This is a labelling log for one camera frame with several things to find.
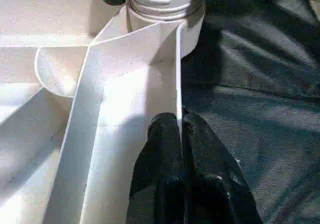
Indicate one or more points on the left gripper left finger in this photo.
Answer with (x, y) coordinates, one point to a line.
(160, 171)

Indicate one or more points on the white plastic table top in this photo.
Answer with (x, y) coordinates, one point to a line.
(112, 71)

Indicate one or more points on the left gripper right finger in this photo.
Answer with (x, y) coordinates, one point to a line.
(212, 184)

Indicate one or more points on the white plastic table leg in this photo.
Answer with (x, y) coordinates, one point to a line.
(160, 4)

